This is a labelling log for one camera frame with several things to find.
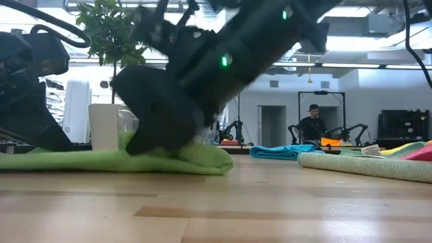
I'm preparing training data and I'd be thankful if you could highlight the blue microfiber towel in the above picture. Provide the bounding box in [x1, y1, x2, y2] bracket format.
[249, 144, 325, 161]

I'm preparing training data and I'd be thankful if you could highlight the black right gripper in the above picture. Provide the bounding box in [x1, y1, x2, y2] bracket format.
[111, 30, 247, 156]

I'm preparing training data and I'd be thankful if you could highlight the white round column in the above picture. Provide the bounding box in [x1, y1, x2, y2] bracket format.
[62, 79, 92, 144]

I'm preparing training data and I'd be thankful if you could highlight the black gantry frame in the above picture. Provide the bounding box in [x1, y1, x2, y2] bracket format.
[298, 90, 347, 139]

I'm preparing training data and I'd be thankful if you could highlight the orange cloth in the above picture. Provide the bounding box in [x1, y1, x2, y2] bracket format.
[319, 136, 344, 147]

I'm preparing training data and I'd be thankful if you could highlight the white planter pot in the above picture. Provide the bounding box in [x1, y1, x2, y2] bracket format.
[88, 103, 131, 153]

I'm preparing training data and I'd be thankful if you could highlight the black cabinet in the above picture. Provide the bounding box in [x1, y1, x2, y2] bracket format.
[377, 109, 430, 149]

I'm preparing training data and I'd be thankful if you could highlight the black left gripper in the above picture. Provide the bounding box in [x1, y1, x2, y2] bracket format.
[0, 32, 74, 153]

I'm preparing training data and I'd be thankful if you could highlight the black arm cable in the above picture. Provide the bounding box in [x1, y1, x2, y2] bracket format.
[402, 0, 432, 89]
[0, 0, 92, 49]

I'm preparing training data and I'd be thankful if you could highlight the green leafy tree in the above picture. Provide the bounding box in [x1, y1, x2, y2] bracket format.
[76, 0, 149, 105]

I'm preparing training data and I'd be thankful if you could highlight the bright green microfiber towel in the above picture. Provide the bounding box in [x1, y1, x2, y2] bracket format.
[0, 130, 236, 176]

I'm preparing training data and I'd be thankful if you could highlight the clear plastic bin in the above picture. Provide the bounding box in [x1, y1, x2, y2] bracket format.
[117, 109, 219, 153]

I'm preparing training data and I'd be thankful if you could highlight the pink microfiber towel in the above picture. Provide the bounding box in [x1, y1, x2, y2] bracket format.
[400, 144, 432, 162]

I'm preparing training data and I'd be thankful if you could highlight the yellow microfiber towel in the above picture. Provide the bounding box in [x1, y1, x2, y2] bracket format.
[381, 140, 432, 157]

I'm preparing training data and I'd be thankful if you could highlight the pale green waffle towel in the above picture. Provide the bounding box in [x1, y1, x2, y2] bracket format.
[296, 140, 432, 185]

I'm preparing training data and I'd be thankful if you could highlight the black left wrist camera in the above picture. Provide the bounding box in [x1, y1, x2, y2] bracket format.
[22, 32, 71, 77]

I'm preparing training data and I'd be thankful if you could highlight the person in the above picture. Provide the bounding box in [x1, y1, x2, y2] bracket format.
[296, 103, 329, 142]

